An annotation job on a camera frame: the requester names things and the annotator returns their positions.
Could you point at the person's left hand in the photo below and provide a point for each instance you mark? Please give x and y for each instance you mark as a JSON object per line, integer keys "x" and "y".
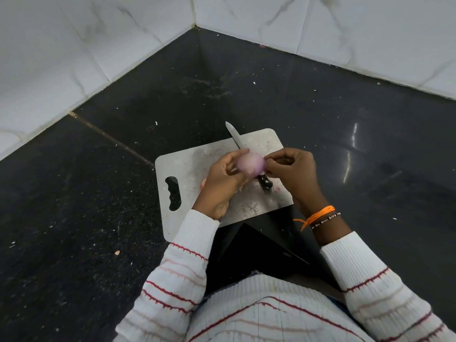
{"x": 219, "y": 188}

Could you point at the person's right hand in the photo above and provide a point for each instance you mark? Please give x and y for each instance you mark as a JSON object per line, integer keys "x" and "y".
{"x": 297, "y": 174}

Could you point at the purple onion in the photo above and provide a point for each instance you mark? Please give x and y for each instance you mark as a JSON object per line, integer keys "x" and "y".
{"x": 251, "y": 163}
{"x": 203, "y": 184}

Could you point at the person's right forearm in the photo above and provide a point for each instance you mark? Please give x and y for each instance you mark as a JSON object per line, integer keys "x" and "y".
{"x": 377, "y": 288}

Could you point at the person's left forearm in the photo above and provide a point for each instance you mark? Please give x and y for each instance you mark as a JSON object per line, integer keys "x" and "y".
{"x": 178, "y": 277}

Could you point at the steel cutting board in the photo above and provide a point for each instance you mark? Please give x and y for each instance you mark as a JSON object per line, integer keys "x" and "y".
{"x": 185, "y": 160}

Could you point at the orange thread wristband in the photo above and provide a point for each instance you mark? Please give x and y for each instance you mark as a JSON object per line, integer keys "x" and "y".
{"x": 320, "y": 212}

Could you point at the white red striped sweater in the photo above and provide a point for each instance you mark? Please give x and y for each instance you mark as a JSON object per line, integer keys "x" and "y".
{"x": 267, "y": 302}

